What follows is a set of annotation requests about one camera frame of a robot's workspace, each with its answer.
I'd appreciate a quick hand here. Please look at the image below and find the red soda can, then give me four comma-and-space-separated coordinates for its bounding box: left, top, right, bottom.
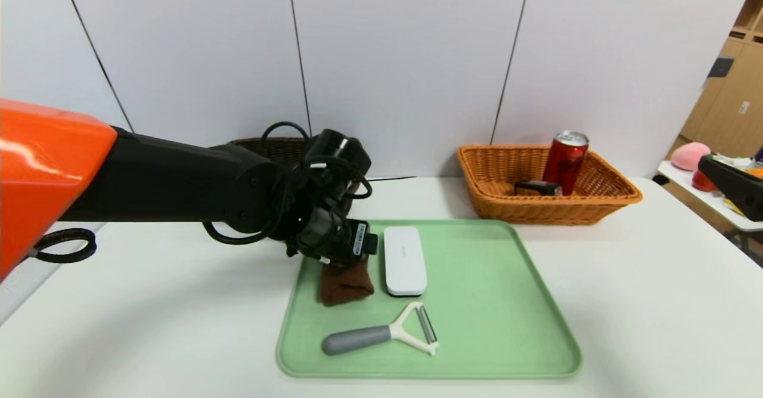
542, 130, 590, 197

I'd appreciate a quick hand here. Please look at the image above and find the dark brown wicker basket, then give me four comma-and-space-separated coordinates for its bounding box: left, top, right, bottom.
227, 138, 365, 220

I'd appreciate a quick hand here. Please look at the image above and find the light green plastic tray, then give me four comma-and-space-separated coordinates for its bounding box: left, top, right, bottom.
277, 219, 582, 380

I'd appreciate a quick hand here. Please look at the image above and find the black chewing gum box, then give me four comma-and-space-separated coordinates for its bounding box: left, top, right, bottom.
514, 180, 563, 197

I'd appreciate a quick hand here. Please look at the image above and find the brown towel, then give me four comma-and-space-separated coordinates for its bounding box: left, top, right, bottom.
321, 260, 376, 307

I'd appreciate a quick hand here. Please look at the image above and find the orange wicker basket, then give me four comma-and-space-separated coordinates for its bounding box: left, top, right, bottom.
457, 145, 643, 227

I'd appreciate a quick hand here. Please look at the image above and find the pink peach plush toy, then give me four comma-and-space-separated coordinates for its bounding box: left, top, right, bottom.
671, 142, 712, 172

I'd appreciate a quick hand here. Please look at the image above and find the black cable loop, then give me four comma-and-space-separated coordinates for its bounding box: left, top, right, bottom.
33, 228, 97, 264

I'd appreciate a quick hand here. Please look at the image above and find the wooden cabinet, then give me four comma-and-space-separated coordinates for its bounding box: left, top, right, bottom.
678, 0, 763, 160

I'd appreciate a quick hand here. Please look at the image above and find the white rectangular case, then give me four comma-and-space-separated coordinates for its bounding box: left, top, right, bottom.
383, 226, 429, 297

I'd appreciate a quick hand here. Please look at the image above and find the white peeler grey handle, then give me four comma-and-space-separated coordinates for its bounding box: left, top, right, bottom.
322, 301, 441, 356

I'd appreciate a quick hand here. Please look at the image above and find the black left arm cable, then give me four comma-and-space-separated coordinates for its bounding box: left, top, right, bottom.
201, 122, 374, 247

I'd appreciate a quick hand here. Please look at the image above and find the white side table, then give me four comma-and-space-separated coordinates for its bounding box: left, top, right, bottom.
656, 158, 763, 235

